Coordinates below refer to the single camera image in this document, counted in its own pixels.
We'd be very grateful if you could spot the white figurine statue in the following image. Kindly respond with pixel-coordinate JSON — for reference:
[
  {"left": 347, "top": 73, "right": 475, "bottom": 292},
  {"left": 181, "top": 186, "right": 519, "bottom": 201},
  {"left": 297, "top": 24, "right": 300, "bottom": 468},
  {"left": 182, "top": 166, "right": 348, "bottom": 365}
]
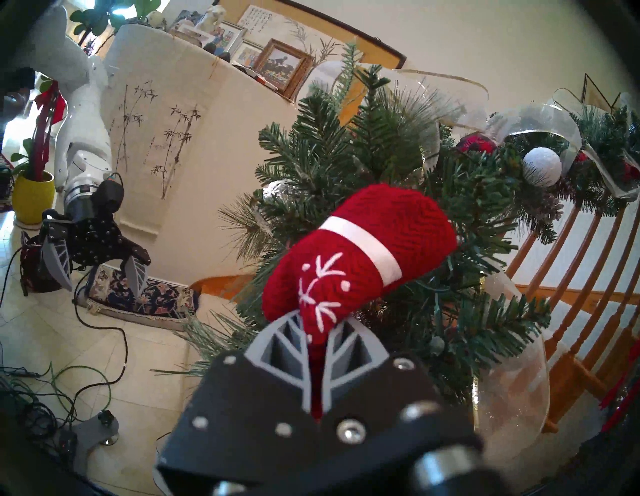
[{"left": 197, "top": 5, "right": 226, "bottom": 33}]

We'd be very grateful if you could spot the wooden stair railing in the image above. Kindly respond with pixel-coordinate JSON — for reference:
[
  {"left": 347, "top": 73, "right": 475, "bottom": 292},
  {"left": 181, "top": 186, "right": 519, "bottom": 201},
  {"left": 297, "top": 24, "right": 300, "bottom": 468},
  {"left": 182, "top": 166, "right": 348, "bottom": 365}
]
[{"left": 192, "top": 200, "right": 640, "bottom": 433}]

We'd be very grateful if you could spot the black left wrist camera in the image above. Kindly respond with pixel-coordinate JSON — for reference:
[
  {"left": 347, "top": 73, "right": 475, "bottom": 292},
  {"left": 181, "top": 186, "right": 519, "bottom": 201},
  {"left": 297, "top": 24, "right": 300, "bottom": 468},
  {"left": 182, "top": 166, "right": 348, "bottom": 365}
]
[{"left": 90, "top": 177, "right": 126, "bottom": 216}]

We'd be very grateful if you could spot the blue floral small rug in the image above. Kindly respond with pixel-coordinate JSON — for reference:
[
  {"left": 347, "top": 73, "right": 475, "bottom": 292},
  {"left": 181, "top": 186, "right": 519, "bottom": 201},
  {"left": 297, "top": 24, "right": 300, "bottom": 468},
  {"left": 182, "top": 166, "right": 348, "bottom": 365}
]
[{"left": 82, "top": 265, "right": 198, "bottom": 331}]

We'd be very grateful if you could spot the green pine garland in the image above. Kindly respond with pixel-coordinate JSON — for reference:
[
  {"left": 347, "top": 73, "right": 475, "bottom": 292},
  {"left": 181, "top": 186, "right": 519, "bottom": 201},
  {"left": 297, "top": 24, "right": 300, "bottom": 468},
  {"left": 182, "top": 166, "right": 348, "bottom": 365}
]
[{"left": 152, "top": 42, "right": 640, "bottom": 406}]

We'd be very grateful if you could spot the carpeted wooden staircase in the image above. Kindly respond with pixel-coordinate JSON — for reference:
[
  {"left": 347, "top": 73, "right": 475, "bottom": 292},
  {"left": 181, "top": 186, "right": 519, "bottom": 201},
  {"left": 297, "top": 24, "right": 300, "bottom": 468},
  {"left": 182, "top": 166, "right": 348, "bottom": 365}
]
[{"left": 190, "top": 274, "right": 261, "bottom": 321}]

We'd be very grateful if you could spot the red ribbon bow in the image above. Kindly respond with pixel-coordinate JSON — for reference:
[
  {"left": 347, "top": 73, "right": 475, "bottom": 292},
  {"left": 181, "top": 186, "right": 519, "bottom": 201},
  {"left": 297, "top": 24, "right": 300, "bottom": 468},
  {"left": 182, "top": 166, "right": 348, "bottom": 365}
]
[{"left": 597, "top": 340, "right": 640, "bottom": 433}]

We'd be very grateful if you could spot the green floor cable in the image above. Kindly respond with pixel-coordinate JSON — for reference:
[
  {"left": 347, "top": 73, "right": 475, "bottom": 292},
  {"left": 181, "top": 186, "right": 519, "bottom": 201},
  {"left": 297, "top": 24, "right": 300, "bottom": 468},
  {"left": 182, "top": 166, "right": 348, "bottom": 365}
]
[{"left": 47, "top": 365, "right": 113, "bottom": 421}]

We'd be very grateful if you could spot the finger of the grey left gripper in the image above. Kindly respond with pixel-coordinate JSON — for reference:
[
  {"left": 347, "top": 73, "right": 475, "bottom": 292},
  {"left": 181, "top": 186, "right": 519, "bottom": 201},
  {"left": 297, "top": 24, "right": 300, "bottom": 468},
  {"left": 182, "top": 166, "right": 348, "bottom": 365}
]
[
  {"left": 122, "top": 255, "right": 150, "bottom": 300},
  {"left": 41, "top": 235, "right": 73, "bottom": 292}
]

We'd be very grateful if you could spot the white framed family photo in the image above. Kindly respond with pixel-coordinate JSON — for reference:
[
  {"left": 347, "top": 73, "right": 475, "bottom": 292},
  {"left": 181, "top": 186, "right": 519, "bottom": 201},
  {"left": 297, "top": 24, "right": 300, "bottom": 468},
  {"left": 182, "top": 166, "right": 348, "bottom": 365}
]
[{"left": 210, "top": 20, "right": 248, "bottom": 56}]

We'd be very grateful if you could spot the red knitted mitten ornament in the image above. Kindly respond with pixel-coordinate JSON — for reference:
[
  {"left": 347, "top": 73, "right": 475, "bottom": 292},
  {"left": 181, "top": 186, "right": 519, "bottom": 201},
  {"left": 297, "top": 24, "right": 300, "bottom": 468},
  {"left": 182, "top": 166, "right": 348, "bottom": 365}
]
[{"left": 261, "top": 183, "right": 458, "bottom": 418}]

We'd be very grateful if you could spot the yellow potted plant red ribbon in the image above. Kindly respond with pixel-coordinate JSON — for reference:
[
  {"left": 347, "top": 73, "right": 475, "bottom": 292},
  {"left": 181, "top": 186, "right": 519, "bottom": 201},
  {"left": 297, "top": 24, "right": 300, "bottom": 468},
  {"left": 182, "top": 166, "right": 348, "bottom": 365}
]
[{"left": 10, "top": 80, "right": 68, "bottom": 226}]

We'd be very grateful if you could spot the black floor cable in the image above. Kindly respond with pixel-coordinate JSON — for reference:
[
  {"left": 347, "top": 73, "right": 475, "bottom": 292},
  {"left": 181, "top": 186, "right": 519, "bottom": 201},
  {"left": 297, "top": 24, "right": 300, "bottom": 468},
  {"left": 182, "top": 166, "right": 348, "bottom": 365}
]
[{"left": 72, "top": 285, "right": 128, "bottom": 416}]

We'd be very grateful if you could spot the red plaid ball ornament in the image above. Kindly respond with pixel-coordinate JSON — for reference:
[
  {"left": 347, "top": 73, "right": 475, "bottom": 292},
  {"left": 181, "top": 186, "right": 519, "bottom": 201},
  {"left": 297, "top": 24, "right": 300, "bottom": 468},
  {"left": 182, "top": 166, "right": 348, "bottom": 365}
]
[{"left": 456, "top": 132, "right": 498, "bottom": 155}]

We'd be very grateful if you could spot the large framed bamboo painting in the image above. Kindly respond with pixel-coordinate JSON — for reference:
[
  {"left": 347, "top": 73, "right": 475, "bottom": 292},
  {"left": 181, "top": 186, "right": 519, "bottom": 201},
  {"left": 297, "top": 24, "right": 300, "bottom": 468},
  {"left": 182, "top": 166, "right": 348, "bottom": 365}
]
[{"left": 217, "top": 0, "right": 407, "bottom": 71}]

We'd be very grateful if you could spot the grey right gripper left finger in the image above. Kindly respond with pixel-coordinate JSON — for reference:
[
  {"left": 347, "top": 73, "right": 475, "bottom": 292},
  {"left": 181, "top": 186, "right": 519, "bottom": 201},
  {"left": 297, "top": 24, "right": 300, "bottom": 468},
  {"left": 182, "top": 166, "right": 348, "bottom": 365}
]
[{"left": 155, "top": 310, "right": 326, "bottom": 472}]

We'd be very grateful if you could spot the large green leafy plant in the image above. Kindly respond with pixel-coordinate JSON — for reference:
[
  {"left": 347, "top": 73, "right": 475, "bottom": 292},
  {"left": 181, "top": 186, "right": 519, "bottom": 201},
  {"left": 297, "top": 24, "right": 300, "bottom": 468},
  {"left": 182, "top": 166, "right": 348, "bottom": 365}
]
[{"left": 70, "top": 0, "right": 161, "bottom": 36}]

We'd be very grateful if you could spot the red black cable reel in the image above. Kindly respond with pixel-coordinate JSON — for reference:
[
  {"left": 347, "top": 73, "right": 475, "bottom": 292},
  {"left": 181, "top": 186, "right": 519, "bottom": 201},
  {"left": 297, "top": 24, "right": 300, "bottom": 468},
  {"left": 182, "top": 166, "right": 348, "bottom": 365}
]
[{"left": 20, "top": 232, "right": 63, "bottom": 293}]

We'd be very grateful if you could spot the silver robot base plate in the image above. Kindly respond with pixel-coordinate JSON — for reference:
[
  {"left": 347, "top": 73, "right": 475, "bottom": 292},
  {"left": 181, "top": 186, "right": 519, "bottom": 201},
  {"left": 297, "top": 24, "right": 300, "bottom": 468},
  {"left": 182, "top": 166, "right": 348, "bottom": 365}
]
[{"left": 70, "top": 410, "right": 121, "bottom": 476}]

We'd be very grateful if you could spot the small framed photo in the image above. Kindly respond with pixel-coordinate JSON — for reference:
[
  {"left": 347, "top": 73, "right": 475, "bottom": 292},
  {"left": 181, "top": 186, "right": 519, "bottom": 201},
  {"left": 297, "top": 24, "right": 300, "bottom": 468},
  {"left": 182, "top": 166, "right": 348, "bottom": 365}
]
[{"left": 231, "top": 40, "right": 263, "bottom": 68}]

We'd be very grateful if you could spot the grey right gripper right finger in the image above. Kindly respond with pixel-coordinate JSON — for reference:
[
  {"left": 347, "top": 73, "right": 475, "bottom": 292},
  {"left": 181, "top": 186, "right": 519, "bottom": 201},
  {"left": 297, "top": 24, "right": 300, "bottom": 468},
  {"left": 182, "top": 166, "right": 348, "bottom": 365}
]
[{"left": 321, "top": 319, "right": 482, "bottom": 452}]

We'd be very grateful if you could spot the silver faceted ball ornament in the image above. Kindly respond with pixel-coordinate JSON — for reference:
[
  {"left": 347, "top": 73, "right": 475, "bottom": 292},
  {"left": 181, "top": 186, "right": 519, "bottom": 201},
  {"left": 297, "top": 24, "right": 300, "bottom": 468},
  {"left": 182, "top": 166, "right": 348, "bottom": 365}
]
[{"left": 262, "top": 179, "right": 293, "bottom": 203}]

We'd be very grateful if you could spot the thin dark framed picture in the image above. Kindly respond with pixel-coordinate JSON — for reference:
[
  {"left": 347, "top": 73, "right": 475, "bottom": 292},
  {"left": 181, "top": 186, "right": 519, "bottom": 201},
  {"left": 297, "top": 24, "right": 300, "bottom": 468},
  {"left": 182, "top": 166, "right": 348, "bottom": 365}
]
[{"left": 580, "top": 72, "right": 618, "bottom": 113}]

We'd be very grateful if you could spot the wooden framed horse photo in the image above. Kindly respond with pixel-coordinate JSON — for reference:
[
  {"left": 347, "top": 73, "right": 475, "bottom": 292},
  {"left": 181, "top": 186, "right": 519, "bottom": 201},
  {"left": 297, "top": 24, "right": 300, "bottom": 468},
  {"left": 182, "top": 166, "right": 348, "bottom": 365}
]
[{"left": 252, "top": 37, "right": 316, "bottom": 96}]

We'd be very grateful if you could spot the white glitter ball ornament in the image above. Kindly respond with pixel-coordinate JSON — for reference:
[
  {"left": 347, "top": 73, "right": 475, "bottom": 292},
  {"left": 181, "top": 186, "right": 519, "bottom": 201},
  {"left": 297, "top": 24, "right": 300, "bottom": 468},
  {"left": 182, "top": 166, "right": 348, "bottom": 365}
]
[{"left": 522, "top": 146, "right": 563, "bottom": 187}]

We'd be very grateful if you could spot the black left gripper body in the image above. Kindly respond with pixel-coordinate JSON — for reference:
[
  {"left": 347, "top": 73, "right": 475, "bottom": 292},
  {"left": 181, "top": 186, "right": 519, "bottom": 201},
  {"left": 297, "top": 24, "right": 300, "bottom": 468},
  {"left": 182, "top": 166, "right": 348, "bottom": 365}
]
[{"left": 40, "top": 207, "right": 151, "bottom": 268}]

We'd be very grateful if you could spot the sheer white ribbon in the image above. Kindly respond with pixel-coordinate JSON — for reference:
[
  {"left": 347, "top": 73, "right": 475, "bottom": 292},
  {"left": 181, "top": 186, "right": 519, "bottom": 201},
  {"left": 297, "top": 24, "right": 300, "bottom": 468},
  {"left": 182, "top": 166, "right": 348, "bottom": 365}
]
[{"left": 300, "top": 60, "right": 640, "bottom": 451}]

